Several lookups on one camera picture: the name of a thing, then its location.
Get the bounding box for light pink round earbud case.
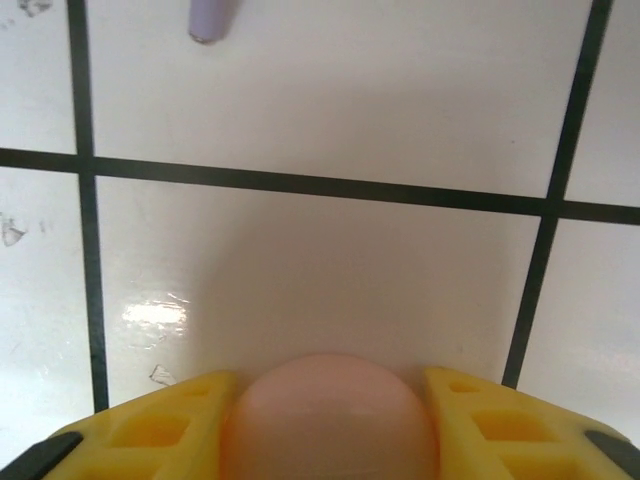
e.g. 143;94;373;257
219;352;441;480

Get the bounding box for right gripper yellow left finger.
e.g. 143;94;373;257
0;368;238;480

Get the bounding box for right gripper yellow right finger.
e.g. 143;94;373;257
422;366;640;480

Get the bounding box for purple earbud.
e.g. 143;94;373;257
187;0;245;47

